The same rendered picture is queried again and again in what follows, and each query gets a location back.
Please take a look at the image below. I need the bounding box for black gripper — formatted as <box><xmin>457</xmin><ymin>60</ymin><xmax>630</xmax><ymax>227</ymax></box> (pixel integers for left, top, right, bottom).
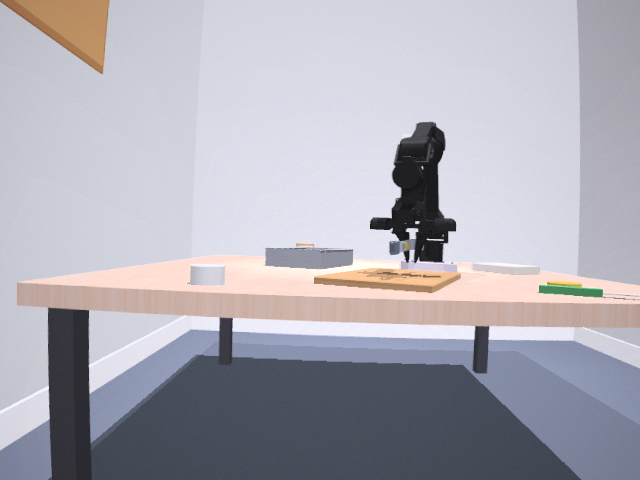
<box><xmin>370</xmin><ymin>192</ymin><xmax>456</xmax><ymax>263</ymax></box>

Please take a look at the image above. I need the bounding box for light wooden board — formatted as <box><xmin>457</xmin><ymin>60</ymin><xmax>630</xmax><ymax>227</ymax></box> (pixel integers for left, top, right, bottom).
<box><xmin>314</xmin><ymin>268</ymin><xmax>461</xmax><ymax>293</ymax></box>

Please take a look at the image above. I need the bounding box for white short cylinder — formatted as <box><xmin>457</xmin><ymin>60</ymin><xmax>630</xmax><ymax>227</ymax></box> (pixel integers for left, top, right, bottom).
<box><xmin>190</xmin><ymin>264</ymin><xmax>226</xmax><ymax>287</ymax></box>

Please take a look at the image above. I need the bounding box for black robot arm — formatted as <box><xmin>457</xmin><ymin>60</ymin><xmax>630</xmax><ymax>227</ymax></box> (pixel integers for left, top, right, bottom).
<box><xmin>391</xmin><ymin>121</ymin><xmax>448</xmax><ymax>263</ymax></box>

